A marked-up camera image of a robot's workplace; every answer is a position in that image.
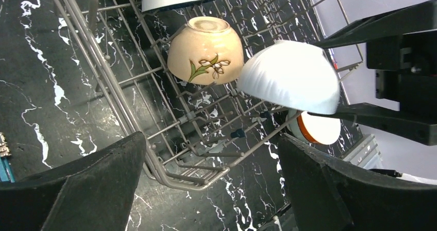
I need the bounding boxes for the cream white round bowl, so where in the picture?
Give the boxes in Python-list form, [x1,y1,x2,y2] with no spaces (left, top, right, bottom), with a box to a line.
[167,16,244,85]

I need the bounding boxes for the white ribbed bowl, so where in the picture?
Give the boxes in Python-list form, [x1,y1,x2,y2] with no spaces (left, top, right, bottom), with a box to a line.
[237,40,341,114]

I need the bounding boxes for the orange striped bowl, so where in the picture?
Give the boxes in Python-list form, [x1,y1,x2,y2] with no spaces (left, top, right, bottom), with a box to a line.
[287,111,341,145]

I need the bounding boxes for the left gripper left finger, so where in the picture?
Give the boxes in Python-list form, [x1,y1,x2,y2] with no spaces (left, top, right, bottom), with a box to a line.
[1,131,146,230]

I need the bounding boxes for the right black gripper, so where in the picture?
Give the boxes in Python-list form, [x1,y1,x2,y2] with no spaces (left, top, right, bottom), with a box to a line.
[309,0,436,146]

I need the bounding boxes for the grey mat blue edge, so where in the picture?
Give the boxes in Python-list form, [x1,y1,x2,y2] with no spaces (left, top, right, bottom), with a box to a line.
[1,133,15,183]

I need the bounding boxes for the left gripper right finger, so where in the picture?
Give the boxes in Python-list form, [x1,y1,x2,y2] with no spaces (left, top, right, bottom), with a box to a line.
[278,134,436,230]

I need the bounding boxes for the grey wire dish rack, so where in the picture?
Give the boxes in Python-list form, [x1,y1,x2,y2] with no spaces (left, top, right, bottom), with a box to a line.
[53,0,342,192]

